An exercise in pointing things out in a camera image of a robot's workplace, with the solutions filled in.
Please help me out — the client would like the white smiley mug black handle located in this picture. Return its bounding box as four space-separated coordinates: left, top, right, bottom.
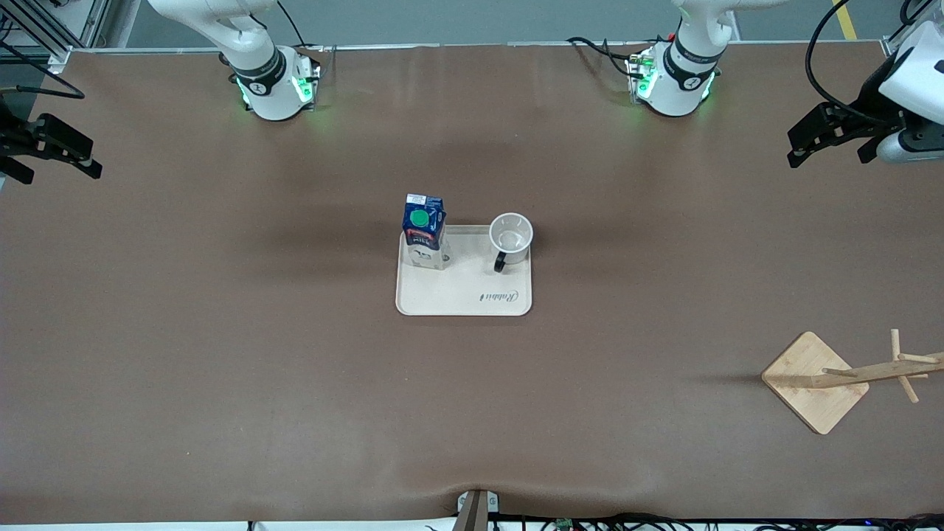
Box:
488 212 535 274

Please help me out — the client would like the blue milk carton green cap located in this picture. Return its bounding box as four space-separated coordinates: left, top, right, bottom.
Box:
401 193 448 271

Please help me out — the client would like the white rabbit print tray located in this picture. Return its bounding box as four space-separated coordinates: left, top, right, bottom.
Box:
395 225 532 317

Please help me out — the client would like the wooden mug tree stand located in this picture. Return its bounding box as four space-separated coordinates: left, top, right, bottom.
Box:
760 329 944 436

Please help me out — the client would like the metal table edge clamp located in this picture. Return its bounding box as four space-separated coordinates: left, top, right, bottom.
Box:
456 490 500 531

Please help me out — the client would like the black left base cable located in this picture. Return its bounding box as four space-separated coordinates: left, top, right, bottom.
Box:
566 35 644 69

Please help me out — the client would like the black base cable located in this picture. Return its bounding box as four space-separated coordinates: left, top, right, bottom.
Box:
277 0 329 54
566 35 644 69

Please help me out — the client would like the black right base cable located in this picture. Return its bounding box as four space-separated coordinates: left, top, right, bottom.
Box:
277 0 329 54

